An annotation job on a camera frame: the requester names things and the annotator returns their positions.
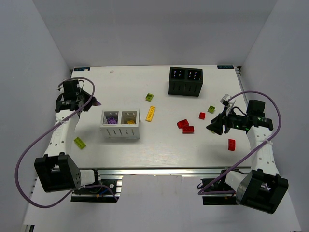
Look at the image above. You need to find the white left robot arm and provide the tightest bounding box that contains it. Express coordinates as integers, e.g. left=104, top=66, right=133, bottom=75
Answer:
left=34, top=79, right=97, bottom=192

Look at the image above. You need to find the purple sloped lego brick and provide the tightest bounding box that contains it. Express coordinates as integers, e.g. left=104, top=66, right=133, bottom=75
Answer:
left=107, top=116, right=118, bottom=125

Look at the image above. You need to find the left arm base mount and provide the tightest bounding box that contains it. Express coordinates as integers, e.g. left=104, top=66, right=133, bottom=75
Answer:
left=70, top=174, right=123, bottom=203

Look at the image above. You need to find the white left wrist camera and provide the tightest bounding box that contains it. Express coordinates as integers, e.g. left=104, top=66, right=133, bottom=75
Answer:
left=57, top=83, right=64, bottom=92

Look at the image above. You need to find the black double bin container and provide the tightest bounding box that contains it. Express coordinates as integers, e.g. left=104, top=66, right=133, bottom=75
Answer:
left=168, top=67, right=203, bottom=97

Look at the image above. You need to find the yellow long lego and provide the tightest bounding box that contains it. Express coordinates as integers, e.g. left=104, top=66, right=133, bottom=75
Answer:
left=145, top=106, right=156, bottom=122

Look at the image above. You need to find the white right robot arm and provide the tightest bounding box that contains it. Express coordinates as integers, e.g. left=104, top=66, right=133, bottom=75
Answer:
left=76, top=100, right=288, bottom=214

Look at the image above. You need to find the white double bin container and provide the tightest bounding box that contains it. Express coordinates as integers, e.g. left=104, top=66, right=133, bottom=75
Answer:
left=100, top=109, right=140, bottom=140

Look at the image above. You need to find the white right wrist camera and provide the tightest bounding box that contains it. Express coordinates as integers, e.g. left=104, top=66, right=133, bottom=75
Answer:
left=220, top=94, right=236, bottom=116

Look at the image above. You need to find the small red lego brick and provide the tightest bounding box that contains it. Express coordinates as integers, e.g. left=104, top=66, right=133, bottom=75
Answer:
left=198, top=112, right=206, bottom=120

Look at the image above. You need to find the lime green small lego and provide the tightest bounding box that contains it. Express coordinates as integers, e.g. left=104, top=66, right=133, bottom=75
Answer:
left=208, top=105, right=215, bottom=114

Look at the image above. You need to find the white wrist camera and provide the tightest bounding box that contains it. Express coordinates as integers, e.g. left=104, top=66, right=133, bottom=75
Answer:
left=220, top=94, right=236, bottom=116
left=57, top=83, right=64, bottom=92

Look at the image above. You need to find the lime green long lego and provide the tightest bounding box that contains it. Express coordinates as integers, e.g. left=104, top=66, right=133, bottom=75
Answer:
left=74, top=137, right=86, bottom=150

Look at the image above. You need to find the lime green square lego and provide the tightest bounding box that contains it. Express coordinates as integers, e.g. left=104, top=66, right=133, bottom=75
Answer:
left=145, top=93, right=154, bottom=102

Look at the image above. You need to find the red sloped lego brick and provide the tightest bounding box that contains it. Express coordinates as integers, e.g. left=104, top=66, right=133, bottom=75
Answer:
left=177, top=119, right=189, bottom=129

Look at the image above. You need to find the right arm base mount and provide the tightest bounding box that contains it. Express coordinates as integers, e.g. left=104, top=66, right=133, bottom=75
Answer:
left=197, top=169, right=251, bottom=205

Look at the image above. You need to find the purple orange lego piece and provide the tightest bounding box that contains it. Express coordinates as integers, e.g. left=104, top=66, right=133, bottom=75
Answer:
left=92, top=97, right=101, bottom=106

